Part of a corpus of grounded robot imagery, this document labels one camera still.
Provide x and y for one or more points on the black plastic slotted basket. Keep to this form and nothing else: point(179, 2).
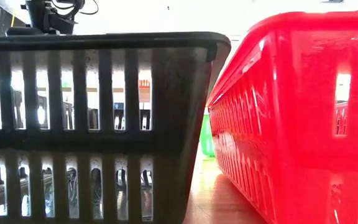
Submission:
point(179, 93)

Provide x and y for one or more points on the green plastic slotted basket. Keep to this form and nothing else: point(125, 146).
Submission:
point(207, 137)

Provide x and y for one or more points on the red plastic slotted basket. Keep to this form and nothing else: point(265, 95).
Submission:
point(306, 93)

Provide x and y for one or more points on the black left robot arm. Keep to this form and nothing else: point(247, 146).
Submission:
point(51, 18)

